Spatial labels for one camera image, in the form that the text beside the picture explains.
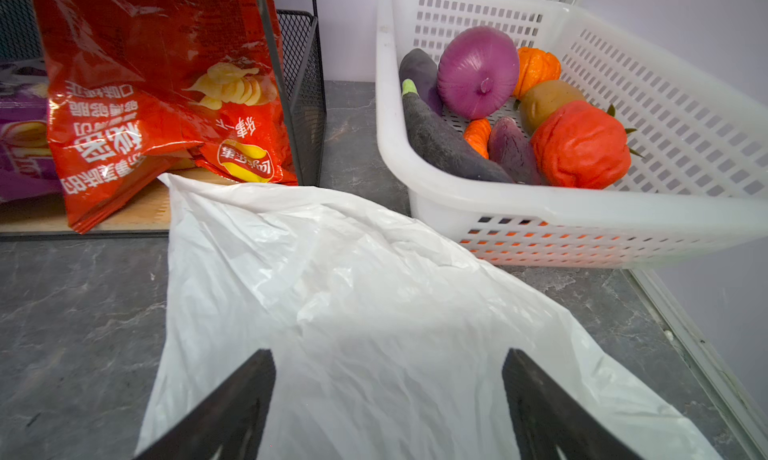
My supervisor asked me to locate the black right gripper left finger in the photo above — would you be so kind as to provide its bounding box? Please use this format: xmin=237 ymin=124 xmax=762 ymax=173
xmin=136 ymin=349 xmax=276 ymax=459

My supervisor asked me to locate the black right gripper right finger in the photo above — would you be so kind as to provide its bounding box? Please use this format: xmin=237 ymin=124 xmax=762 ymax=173
xmin=502 ymin=349 xmax=639 ymax=459

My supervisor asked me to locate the white plastic grocery bag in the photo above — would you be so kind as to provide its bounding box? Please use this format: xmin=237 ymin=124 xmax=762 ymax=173
xmin=137 ymin=174 xmax=717 ymax=459

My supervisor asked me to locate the red tomato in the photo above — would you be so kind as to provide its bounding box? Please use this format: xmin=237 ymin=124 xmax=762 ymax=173
xmin=531 ymin=101 xmax=632 ymax=190

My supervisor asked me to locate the purple sweet potato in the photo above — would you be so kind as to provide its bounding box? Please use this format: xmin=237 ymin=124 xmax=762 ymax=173
xmin=488 ymin=117 xmax=543 ymax=185

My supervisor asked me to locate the white plastic vegetable basket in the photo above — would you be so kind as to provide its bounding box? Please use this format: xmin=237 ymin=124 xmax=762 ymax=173
xmin=376 ymin=0 xmax=767 ymax=268

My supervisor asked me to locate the orange carrot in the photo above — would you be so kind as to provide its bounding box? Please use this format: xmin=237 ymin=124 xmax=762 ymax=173
xmin=463 ymin=118 xmax=492 ymax=159

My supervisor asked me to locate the brown potato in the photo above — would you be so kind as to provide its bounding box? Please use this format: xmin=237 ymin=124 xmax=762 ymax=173
xmin=519 ymin=80 xmax=586 ymax=135

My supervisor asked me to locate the purple snack bag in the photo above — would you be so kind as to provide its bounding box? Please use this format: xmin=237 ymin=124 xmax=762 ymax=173
xmin=1 ymin=58 xmax=61 ymax=203

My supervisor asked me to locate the orange pumpkin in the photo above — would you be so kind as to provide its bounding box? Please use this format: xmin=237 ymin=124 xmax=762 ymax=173
xmin=513 ymin=47 xmax=562 ymax=100

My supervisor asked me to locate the purple onion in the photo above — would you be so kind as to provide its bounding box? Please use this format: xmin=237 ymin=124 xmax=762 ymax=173
xmin=437 ymin=26 xmax=520 ymax=120

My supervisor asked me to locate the red chips bag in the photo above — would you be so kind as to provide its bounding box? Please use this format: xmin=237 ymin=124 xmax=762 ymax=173
xmin=31 ymin=0 xmax=297 ymax=233

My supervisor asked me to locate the black mesh wooden shelf rack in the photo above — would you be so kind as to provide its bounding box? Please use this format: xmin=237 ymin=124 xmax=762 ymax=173
xmin=1 ymin=0 xmax=327 ymax=241

